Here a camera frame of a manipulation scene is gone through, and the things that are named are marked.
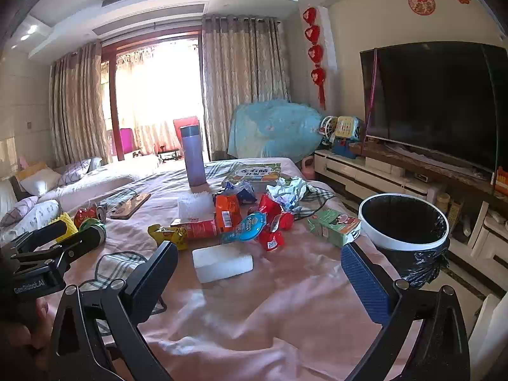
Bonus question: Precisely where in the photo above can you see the yellow snack wrapper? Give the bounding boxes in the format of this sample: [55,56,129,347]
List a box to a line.
[147,224,188,251]

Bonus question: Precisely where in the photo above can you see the green milk carton box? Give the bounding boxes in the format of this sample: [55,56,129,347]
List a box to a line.
[306,209,361,248]

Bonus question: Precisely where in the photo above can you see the orange snack bag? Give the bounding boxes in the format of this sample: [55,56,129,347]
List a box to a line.
[215,194,242,233]

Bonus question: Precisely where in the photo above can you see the blue AD drink pouch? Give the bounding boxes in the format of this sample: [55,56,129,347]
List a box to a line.
[220,211,267,244]

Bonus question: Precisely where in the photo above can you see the red drink pouch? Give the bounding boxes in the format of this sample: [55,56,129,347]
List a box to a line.
[257,194,294,252]

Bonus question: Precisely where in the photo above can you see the white blue wrapper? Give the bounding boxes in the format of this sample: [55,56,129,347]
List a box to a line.
[266,177,307,212]

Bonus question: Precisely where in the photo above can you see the red tissue box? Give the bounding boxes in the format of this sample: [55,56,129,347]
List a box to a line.
[170,192,218,240]

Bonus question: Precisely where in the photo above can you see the white trash bin black liner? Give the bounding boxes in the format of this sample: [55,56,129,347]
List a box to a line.
[358,193,450,289]

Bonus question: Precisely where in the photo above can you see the person's left hand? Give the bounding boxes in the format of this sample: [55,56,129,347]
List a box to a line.
[1,297,52,371]

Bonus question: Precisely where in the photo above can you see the plaid cloth bib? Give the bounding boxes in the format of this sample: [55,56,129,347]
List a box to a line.
[78,250,168,317]

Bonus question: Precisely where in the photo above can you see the smartphone brown case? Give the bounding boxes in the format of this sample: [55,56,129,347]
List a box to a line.
[110,193,151,220]

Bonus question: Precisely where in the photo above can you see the white pillow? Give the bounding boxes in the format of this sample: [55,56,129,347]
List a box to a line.
[20,168,61,197]

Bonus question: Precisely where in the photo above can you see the magenta chair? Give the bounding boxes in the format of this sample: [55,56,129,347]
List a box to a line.
[120,128,136,154]

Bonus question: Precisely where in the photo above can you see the beige left curtain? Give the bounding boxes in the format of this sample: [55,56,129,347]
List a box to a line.
[49,42,110,166]

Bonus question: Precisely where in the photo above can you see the beige curtain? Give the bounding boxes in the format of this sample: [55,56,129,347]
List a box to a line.
[49,42,110,166]
[202,16,290,159]

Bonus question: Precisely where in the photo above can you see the red chair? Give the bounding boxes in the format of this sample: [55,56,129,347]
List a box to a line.
[173,116,201,155]

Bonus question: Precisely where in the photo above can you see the purple thermos bottle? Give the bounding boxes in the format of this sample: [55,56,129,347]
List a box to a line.
[183,134,206,188]

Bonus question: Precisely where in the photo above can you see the white TV cabinet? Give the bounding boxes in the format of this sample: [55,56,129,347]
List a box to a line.
[314,144,507,296]

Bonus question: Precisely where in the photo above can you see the pink tablecloth blanket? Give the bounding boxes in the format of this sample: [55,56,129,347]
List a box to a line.
[64,166,381,380]

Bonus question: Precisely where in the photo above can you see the children's picture book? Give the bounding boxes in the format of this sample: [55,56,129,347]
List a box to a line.
[222,164,281,188]

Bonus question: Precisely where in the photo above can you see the pink kettlebell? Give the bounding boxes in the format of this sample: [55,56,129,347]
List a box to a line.
[300,156,315,181]

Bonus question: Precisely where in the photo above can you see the light blue folded cover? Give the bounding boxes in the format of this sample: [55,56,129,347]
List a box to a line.
[227,99,323,163]

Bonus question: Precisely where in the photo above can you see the toy phone yellow blue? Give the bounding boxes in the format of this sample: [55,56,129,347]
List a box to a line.
[319,116,363,159]

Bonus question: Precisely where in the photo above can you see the beige right curtain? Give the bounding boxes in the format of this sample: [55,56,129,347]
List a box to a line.
[202,16,290,159]

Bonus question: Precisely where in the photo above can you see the black flat screen television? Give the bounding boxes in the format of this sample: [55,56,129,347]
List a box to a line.
[360,41,507,171]

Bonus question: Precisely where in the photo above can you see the red heart hanging decoration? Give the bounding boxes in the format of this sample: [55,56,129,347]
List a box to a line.
[302,7,326,110]

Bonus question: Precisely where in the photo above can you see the round red wall paper-cut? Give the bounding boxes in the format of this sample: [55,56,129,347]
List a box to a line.
[407,0,436,17]

